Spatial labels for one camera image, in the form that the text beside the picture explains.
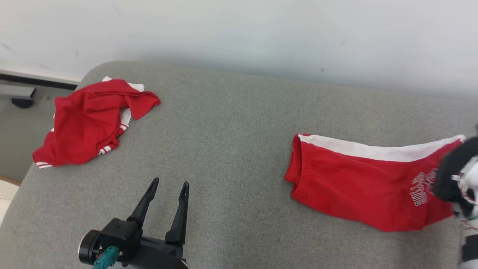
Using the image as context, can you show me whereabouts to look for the grey bar with black foot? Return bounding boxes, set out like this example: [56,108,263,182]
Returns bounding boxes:
[0,84,37,109]

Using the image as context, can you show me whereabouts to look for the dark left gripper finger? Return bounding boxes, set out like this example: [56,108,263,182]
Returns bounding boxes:
[128,178,159,226]
[165,182,190,245]

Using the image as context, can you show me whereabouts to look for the grey fabric sofa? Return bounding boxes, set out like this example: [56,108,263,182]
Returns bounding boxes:
[0,61,478,269]

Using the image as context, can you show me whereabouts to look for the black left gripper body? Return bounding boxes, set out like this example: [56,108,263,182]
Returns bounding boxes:
[123,237,188,269]

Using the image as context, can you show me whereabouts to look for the white wall baseboard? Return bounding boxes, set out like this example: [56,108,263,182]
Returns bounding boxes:
[0,64,84,85]

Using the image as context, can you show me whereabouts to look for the red shorts with white stripe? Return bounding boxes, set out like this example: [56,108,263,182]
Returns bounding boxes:
[285,133,466,233]

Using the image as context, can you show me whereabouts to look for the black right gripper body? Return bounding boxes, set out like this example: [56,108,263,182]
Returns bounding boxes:
[433,136,478,205]

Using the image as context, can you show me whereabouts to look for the red white jersey shirt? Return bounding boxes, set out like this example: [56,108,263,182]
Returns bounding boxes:
[32,76,161,169]

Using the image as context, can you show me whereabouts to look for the white perforated basket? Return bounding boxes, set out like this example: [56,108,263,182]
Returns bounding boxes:
[0,179,20,226]

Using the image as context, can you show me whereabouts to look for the black strip under baseboard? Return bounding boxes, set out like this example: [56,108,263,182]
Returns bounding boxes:
[0,74,79,91]

